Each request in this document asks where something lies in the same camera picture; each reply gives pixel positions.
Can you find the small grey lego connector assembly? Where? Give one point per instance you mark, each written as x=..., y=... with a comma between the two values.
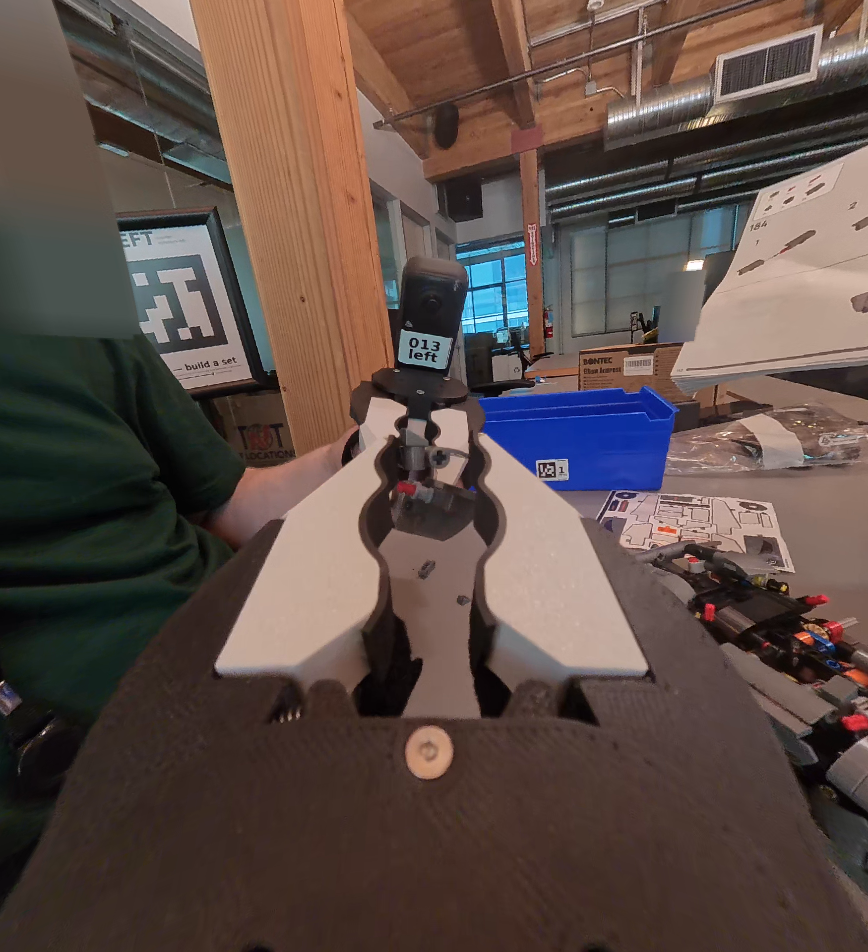
x=441, y=456

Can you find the red fire extinguisher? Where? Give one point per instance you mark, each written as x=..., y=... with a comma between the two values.
x=548, y=321

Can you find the white air vent grille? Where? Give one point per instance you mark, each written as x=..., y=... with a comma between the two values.
x=767, y=63

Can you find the metal ventilation duct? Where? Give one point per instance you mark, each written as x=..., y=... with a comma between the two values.
x=650, y=119

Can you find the blue plastic bin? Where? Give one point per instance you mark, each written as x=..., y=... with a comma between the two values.
x=590, y=446

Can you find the printed cardboard box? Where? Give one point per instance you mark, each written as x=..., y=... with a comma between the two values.
x=612, y=372

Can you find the lego instruction booklet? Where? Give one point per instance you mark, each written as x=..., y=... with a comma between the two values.
x=813, y=297

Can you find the red vertical sign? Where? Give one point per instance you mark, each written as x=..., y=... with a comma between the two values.
x=532, y=244

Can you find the cardboard box red logo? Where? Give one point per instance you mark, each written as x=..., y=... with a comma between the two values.
x=255, y=435

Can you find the large grey lego vehicle model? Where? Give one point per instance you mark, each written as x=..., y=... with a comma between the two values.
x=761, y=632

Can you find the thick wooden support post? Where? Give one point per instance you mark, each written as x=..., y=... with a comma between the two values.
x=285, y=223

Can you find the framed marker sign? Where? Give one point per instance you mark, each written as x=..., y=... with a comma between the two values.
x=181, y=297

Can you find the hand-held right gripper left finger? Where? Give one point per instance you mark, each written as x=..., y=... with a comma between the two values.
x=307, y=595

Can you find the slim wooden post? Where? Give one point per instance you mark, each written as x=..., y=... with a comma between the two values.
x=533, y=312

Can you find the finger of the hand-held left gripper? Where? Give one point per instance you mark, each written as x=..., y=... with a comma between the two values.
x=455, y=425
x=383, y=420

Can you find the lego sticker sheet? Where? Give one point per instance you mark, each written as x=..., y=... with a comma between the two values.
x=702, y=520

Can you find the black wall speaker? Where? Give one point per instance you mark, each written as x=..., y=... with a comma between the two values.
x=464, y=199

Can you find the person's left forearm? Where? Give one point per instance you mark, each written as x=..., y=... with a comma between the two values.
x=278, y=491

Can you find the clear plastic parts bag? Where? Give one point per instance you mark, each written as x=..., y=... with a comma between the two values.
x=739, y=446

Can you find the black round ceiling speaker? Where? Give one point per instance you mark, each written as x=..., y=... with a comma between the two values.
x=447, y=125

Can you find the blue lit window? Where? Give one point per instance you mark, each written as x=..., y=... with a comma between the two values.
x=493, y=294

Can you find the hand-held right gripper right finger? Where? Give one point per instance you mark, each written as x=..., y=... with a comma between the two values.
x=560, y=595

